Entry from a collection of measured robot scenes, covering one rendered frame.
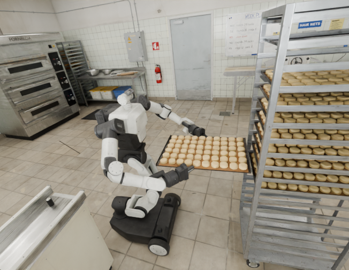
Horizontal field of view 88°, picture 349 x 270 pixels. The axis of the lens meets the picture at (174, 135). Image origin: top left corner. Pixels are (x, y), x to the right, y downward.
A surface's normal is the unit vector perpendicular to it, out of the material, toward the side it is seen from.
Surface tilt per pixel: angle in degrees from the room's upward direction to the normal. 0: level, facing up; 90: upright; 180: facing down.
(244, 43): 90
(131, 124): 86
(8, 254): 0
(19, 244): 0
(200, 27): 90
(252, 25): 90
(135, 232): 0
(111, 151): 40
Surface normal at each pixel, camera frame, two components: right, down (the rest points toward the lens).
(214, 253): -0.10, -0.87
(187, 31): -0.32, 0.50
